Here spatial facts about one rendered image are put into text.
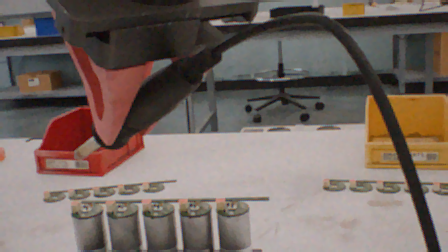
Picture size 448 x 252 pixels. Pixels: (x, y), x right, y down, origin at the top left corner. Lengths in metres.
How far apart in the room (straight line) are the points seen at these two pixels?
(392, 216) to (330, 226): 0.06
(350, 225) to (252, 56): 4.32
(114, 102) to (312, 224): 0.29
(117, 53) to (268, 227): 0.31
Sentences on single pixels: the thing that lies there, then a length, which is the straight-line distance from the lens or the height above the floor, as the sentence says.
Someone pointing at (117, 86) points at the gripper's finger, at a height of 0.93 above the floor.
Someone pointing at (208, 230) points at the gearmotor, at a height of 0.80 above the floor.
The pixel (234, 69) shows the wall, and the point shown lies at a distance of 4.85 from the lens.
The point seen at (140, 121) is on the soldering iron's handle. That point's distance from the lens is 0.30.
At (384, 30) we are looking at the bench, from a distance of 2.70.
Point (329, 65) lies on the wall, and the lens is 4.79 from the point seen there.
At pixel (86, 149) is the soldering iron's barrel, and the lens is 0.38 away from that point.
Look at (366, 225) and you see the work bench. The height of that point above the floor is 0.75.
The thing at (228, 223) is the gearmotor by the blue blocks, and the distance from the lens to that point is 0.40.
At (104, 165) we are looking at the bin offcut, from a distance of 0.70.
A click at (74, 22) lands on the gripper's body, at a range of 0.24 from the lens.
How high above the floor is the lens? 0.98
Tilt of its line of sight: 15 degrees down
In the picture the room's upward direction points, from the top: 4 degrees counter-clockwise
